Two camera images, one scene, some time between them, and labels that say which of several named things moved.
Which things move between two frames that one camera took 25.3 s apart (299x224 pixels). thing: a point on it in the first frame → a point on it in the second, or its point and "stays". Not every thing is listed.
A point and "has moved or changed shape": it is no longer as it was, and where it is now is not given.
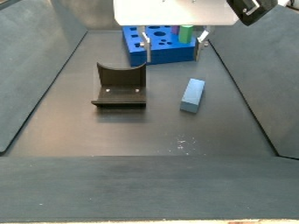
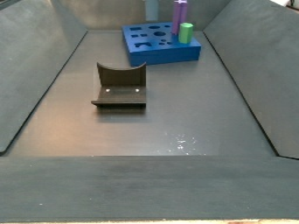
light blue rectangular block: [191, 95] has moved or changed shape
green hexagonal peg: [186, 33] stays
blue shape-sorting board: [166, 49] stays
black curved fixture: [122, 87] stays
